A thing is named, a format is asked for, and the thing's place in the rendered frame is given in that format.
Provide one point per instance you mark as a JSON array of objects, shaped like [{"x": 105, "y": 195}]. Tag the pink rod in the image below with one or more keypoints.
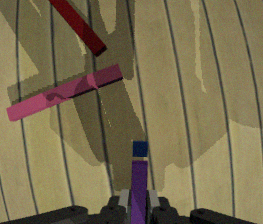
[{"x": 65, "y": 92}]

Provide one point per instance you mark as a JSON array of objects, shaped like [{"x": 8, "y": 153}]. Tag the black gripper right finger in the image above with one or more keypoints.
[{"x": 165, "y": 214}]

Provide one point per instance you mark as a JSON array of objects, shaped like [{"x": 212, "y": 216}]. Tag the purple rod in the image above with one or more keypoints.
[{"x": 139, "y": 189}]

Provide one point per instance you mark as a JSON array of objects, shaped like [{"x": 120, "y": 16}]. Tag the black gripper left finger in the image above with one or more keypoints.
[{"x": 117, "y": 211}]

